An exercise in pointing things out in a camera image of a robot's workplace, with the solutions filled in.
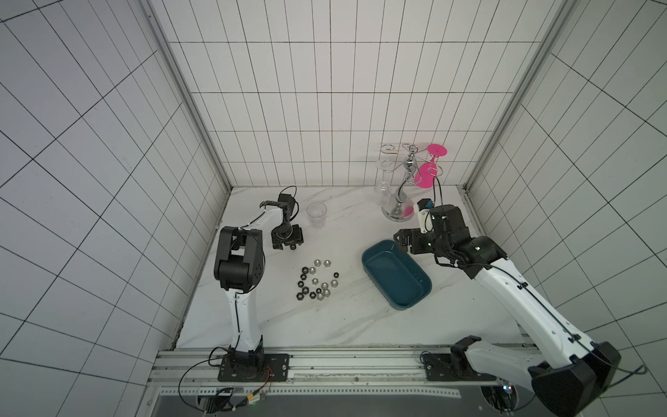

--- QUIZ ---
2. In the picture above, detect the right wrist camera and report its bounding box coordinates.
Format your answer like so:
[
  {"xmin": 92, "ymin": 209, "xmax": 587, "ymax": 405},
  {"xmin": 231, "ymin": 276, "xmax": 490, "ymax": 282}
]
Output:
[{"xmin": 414, "ymin": 198, "xmax": 434, "ymax": 234}]

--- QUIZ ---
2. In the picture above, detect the base mounting plate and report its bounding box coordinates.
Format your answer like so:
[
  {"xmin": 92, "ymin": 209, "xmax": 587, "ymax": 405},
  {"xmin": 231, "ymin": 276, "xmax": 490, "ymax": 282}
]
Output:
[
  {"xmin": 217, "ymin": 353, "xmax": 290, "ymax": 382},
  {"xmin": 420, "ymin": 351, "xmax": 497, "ymax": 382}
]

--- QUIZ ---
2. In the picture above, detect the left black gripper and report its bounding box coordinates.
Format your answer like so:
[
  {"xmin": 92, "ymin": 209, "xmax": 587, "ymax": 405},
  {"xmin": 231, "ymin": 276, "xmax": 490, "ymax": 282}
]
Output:
[{"xmin": 271, "ymin": 221, "xmax": 303, "ymax": 250}]

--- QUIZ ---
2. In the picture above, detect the pink wine glass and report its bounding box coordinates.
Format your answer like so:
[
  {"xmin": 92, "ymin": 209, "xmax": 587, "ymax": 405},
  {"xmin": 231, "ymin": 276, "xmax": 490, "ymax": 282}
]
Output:
[{"xmin": 414, "ymin": 144, "xmax": 448, "ymax": 189}]

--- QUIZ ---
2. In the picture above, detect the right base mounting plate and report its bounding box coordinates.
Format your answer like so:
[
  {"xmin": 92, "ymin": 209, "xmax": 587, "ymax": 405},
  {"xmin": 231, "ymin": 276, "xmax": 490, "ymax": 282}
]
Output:
[{"xmin": 420, "ymin": 351, "xmax": 497, "ymax": 382}]

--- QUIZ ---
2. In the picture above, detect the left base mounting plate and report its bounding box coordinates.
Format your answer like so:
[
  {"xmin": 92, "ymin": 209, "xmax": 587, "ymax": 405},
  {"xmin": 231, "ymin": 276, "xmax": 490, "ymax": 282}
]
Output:
[{"xmin": 217, "ymin": 353, "xmax": 290, "ymax": 382}]

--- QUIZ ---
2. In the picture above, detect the teal storage box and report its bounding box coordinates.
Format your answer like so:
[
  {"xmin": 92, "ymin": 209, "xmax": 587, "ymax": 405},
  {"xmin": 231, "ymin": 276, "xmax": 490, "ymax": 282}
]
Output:
[{"xmin": 361, "ymin": 240, "xmax": 433, "ymax": 310}]

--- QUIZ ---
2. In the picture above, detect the silver glass rack stand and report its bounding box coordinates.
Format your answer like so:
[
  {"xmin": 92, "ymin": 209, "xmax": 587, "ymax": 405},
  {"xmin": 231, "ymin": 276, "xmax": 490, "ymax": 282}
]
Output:
[{"xmin": 380, "ymin": 144, "xmax": 442, "ymax": 222}]

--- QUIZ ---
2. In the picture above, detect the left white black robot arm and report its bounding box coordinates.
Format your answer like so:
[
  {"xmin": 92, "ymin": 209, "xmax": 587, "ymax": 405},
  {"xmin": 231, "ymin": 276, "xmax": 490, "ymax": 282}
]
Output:
[{"xmin": 213, "ymin": 191, "xmax": 304, "ymax": 382}]

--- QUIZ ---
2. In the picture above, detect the clear plastic cup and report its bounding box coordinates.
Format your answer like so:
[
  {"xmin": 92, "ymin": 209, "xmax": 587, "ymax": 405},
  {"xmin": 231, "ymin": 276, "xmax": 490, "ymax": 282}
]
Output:
[{"xmin": 307, "ymin": 202, "xmax": 328, "ymax": 229}]

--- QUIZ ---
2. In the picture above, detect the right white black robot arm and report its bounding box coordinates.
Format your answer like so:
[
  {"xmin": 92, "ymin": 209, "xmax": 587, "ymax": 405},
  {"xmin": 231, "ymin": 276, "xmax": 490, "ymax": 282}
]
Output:
[{"xmin": 394, "ymin": 199, "xmax": 621, "ymax": 416}]

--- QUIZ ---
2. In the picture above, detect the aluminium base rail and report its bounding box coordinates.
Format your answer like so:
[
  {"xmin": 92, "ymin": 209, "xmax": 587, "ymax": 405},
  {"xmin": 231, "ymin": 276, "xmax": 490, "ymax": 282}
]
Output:
[{"xmin": 148, "ymin": 346, "xmax": 566, "ymax": 400}]

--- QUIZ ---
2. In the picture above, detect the clear wine glass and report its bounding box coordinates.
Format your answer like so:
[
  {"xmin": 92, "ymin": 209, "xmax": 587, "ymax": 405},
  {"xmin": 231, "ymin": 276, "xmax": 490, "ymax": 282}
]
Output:
[{"xmin": 373, "ymin": 158, "xmax": 394, "ymax": 207}]

